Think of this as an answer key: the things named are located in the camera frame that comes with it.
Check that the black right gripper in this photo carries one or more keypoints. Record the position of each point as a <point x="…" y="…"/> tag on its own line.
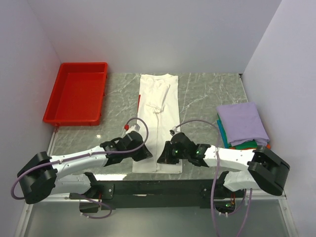
<point x="166" y="157"/>

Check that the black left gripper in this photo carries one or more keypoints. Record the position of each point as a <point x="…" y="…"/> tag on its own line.
<point x="144" y="153"/>

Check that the white t-shirt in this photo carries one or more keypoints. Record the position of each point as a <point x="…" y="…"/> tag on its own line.
<point x="159" y="109"/>

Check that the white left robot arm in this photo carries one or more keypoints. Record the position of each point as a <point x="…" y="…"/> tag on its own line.
<point x="46" y="175"/>

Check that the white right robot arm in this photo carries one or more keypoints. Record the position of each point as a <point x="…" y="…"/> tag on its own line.
<point x="259" y="168"/>

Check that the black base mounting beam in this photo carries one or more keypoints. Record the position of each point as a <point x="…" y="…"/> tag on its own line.
<point x="153" y="193"/>

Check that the folded teal t-shirt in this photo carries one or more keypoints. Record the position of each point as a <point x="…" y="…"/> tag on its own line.
<point x="222" y="132"/>

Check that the folded purple t-shirt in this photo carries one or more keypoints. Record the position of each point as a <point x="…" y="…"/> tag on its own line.
<point x="242" y="123"/>

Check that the folded green t-shirt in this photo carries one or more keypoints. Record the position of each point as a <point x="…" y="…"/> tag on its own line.
<point x="246" y="145"/>

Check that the red plastic tray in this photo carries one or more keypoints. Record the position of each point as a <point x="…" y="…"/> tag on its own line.
<point x="77" y="95"/>

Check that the folded orange t-shirt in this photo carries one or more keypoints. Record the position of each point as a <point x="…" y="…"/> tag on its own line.
<point x="267" y="146"/>

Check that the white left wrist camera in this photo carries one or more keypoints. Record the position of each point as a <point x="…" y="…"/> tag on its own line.
<point x="133" y="128"/>

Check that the aluminium rail frame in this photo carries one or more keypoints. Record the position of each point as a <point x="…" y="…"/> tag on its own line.
<point x="244" y="212"/>

